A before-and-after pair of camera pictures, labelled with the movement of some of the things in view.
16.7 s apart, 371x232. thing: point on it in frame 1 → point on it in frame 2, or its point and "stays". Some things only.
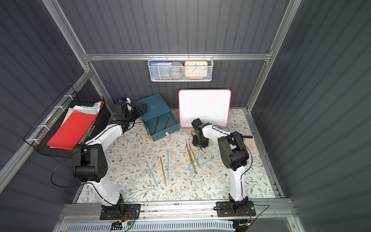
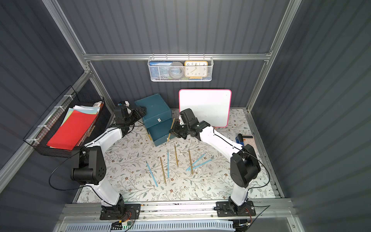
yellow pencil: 193,155 → 190,161
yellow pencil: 190,157 → 177,158
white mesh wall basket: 180,68 stays
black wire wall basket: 75,119 stays
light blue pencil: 151,173 stays
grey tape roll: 176,70 stays
